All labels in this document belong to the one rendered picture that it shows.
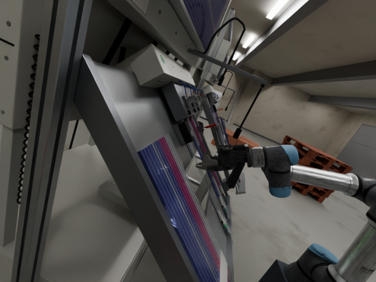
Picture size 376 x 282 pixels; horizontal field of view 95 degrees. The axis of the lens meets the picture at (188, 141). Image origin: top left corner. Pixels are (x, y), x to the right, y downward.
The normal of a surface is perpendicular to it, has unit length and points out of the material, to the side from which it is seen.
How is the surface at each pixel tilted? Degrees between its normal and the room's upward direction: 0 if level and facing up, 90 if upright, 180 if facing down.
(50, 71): 90
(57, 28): 90
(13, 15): 90
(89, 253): 0
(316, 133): 90
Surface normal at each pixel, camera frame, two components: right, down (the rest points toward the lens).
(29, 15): 0.90, 0.43
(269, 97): -0.11, 0.28
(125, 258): 0.39, -0.87
